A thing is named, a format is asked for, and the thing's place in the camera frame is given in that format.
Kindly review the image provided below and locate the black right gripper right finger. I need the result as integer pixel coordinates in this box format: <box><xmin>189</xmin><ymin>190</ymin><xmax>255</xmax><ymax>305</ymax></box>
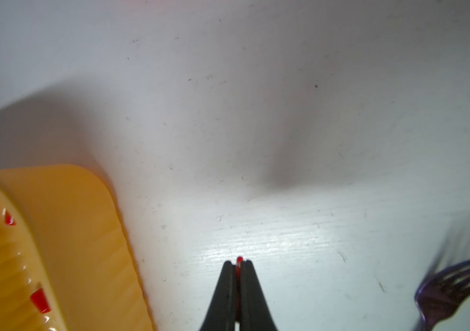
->
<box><xmin>240</xmin><ymin>260</ymin><xmax>278</xmax><ymax>331</ymax></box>

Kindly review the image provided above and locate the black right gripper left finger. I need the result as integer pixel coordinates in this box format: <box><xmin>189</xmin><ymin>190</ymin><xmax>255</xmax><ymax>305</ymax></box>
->
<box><xmin>200</xmin><ymin>261</ymin><xmax>236</xmax><ymax>331</ymax></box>

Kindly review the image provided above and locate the red sleeve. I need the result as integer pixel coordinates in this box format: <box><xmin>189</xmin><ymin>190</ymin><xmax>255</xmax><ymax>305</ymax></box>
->
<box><xmin>236</xmin><ymin>256</ymin><xmax>244</xmax><ymax>279</ymax></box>
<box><xmin>30</xmin><ymin>288</ymin><xmax>52</xmax><ymax>314</ymax></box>
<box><xmin>2</xmin><ymin>208</ymin><xmax>17</xmax><ymax>226</ymax></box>

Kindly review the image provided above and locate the yellow plastic storage tray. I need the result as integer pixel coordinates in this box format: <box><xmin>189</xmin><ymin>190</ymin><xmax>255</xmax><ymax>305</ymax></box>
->
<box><xmin>0</xmin><ymin>165</ymin><xmax>154</xmax><ymax>330</ymax></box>

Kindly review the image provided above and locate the red sleeve in tray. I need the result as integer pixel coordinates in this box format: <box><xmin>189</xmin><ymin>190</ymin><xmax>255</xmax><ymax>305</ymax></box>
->
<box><xmin>2</xmin><ymin>208</ymin><xmax>17</xmax><ymax>226</ymax></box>
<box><xmin>30</xmin><ymin>288</ymin><xmax>52</xmax><ymax>314</ymax></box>

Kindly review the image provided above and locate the purple black fork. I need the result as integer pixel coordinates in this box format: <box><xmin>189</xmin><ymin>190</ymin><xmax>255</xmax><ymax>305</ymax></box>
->
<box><xmin>414</xmin><ymin>259</ymin><xmax>470</xmax><ymax>330</ymax></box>

